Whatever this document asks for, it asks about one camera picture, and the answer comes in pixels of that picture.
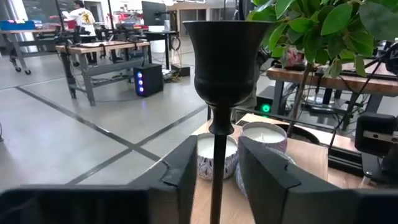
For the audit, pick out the black computer blue lights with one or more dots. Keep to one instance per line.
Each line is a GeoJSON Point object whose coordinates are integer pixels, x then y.
{"type": "Point", "coordinates": [152, 79]}

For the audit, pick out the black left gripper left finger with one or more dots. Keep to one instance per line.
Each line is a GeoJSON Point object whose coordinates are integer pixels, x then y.
{"type": "Point", "coordinates": [183, 168]}

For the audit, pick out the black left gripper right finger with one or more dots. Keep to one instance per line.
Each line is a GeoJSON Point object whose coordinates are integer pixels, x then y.
{"type": "Point", "coordinates": [267, 180]}

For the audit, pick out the black computer monitor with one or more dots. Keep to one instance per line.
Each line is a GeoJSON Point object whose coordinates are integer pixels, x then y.
{"type": "Point", "coordinates": [154, 14]}

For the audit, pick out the pink patterned candle tin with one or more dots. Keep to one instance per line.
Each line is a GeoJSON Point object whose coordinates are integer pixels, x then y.
{"type": "Point", "coordinates": [264, 135]}

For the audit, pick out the wooden riser shelf black legs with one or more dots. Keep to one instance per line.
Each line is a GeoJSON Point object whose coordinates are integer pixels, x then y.
{"type": "Point", "coordinates": [308, 158]}

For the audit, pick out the blue plastic bin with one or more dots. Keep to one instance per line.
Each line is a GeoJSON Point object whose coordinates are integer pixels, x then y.
{"type": "Point", "coordinates": [17, 25]}

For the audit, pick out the wooden workbench grey legs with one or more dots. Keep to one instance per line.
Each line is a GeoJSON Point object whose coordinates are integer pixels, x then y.
{"type": "Point", "coordinates": [102, 46]}

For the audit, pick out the grey rolling table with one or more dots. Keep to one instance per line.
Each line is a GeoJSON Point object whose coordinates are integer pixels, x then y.
{"type": "Point", "coordinates": [31, 31]}

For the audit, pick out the black box green light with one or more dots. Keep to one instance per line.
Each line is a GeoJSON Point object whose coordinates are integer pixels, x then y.
{"type": "Point", "coordinates": [265, 108]}

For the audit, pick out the blue patterned candle tin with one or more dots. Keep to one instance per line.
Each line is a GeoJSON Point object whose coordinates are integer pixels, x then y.
{"type": "Point", "coordinates": [239, 177]}

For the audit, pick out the white purple patterned candle tin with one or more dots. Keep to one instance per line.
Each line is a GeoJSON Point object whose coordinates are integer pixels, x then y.
{"type": "Point", "coordinates": [205, 149]}

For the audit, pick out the black metal candlestick holder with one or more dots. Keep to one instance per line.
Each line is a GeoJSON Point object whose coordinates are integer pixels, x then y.
{"type": "Point", "coordinates": [225, 62]}

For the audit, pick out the wooden workbench black legs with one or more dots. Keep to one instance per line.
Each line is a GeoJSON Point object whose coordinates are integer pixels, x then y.
{"type": "Point", "coordinates": [342, 82]}

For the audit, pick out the green potted plant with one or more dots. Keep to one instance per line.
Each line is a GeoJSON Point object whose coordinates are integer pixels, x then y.
{"type": "Point", "coordinates": [335, 18]}

